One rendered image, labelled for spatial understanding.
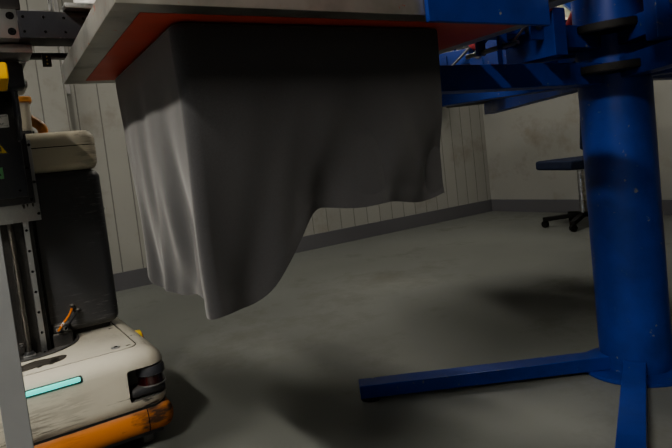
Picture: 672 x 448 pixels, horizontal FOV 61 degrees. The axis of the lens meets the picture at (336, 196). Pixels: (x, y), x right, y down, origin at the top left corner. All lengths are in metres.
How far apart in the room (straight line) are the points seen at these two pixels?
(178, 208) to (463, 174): 4.98
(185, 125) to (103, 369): 0.96
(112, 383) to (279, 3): 1.15
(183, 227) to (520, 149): 5.02
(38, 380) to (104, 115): 2.73
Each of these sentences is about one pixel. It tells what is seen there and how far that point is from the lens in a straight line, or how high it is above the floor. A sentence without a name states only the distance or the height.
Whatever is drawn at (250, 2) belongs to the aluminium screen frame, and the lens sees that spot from 0.82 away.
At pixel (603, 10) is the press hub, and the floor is 1.06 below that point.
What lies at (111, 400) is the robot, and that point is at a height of 0.17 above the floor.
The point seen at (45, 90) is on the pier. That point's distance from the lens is 4.04.
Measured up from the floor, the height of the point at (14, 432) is 0.33.
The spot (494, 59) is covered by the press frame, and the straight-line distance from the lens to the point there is 1.87.
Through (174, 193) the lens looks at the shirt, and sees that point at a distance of 0.96.
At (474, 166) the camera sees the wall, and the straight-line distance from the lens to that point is 5.92.
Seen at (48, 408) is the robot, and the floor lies 0.20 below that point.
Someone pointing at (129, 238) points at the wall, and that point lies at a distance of 4.17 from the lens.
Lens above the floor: 0.74
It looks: 4 degrees down
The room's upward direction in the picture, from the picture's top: 6 degrees counter-clockwise
